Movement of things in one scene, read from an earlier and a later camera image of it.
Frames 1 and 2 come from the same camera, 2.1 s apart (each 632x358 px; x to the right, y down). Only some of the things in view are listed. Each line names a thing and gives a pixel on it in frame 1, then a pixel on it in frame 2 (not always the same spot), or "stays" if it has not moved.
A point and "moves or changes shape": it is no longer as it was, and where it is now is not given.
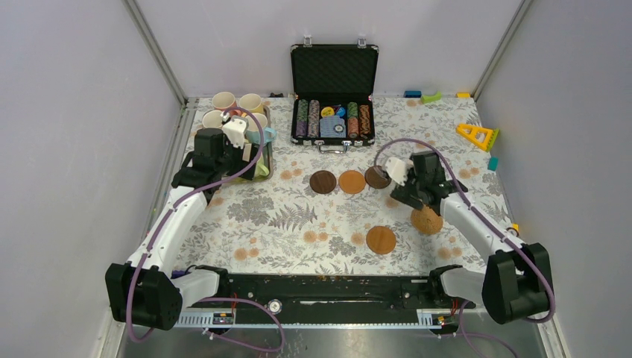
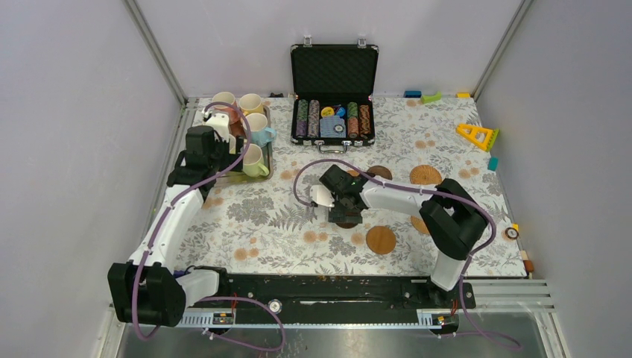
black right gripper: [403, 193] to [338, 213]
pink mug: [223, 101] stays
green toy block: [426, 99] stays
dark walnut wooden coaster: [377, 177] stays
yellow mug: [251, 102] stays
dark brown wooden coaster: [323, 182] moves or changes shape
